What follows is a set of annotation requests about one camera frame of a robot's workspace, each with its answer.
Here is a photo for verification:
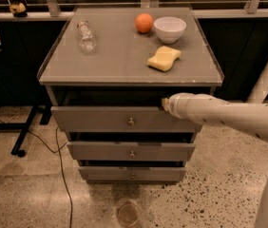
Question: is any grey top drawer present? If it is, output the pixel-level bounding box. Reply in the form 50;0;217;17
51;106;201;133

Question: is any grey drawer cabinet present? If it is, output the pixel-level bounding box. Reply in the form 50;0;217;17
36;6;225;184

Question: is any black desk leg frame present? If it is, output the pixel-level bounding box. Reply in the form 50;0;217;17
0;105;51;158

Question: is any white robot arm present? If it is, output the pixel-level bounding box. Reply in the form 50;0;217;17
162;63;268;228

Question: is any orange fruit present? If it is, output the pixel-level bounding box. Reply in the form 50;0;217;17
135;13;153;33

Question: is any small yellow black object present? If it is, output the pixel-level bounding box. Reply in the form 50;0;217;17
10;2;27;17

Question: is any yellow sponge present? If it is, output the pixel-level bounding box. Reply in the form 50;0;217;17
147;46;182;72

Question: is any black floor cable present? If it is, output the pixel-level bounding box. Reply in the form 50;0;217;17
0;107;74;228

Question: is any round floor drain cover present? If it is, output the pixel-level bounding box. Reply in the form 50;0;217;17
117;201;141;228

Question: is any clear plastic bottle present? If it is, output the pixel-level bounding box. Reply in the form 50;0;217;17
77;20;96;53

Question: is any white bowl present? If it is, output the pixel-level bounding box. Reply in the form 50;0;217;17
154;17;186;44

